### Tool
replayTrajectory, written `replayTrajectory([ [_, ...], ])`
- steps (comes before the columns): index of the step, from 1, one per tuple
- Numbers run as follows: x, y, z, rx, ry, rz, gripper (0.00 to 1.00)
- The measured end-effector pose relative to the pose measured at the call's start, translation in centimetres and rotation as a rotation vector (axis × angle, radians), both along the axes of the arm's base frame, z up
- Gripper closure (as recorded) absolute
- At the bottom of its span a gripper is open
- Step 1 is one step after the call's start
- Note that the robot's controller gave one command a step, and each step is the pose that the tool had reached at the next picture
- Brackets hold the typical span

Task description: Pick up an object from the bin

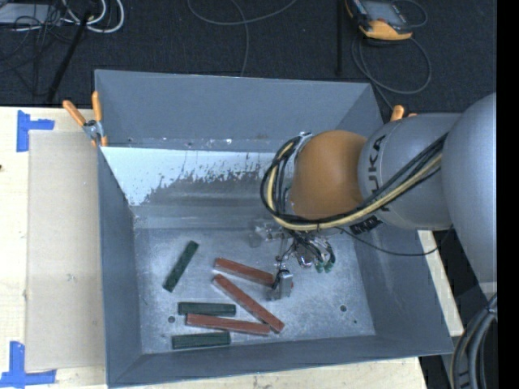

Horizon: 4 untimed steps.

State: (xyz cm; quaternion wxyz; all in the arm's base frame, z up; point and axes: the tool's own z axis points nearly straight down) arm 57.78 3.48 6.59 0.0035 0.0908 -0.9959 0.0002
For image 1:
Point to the red-brown flat block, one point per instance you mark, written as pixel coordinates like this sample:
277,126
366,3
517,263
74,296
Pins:
247,303
227,324
243,270

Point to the dark green flat block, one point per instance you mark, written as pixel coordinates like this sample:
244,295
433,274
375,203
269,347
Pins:
181,266
201,340
207,309

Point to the pale flat board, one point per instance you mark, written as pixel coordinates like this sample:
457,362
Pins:
61,237

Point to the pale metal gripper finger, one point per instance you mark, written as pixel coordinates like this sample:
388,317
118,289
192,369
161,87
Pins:
263,232
284,288

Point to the grey metal bin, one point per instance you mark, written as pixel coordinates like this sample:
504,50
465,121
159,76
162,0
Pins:
227,112

